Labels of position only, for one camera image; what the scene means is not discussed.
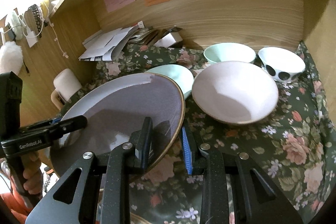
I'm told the dark purple plate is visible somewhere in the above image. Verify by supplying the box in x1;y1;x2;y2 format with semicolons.
50;73;185;176

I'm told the pink bowl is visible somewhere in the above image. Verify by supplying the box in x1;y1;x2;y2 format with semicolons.
191;61;278;125

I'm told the mint green plate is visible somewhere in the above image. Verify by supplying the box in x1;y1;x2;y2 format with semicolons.
146;64;194;100

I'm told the white black-dotted bowl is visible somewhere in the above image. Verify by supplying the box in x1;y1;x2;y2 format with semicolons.
258;47;306;84

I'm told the mint green bowl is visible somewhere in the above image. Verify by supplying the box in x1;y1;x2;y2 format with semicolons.
203;42;256;64

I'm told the person's left hand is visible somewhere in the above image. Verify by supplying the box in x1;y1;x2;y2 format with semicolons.
22;151;43;199

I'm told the pink fluffy earmuff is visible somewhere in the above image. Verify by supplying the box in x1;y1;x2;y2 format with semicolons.
0;42;23;76

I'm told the stack of white papers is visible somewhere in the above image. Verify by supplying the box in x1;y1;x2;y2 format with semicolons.
79;25;139;61

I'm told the polka dot headband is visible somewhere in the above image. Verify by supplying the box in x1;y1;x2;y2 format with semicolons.
28;4;44;38

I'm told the small silver box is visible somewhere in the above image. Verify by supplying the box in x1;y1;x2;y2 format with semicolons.
154;27;183;48

